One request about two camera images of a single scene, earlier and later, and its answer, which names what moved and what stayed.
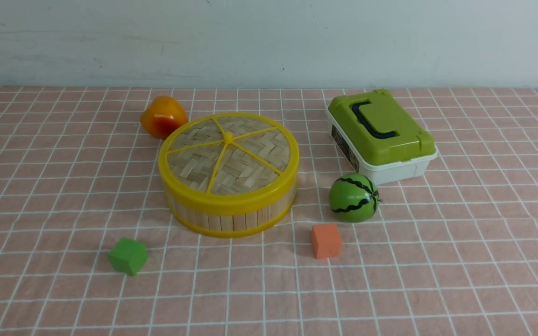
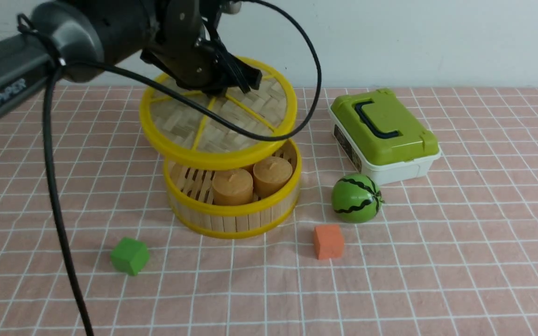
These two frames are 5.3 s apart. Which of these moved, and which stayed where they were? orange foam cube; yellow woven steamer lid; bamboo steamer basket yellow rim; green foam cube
Moved: yellow woven steamer lid
Stayed: orange foam cube; bamboo steamer basket yellow rim; green foam cube
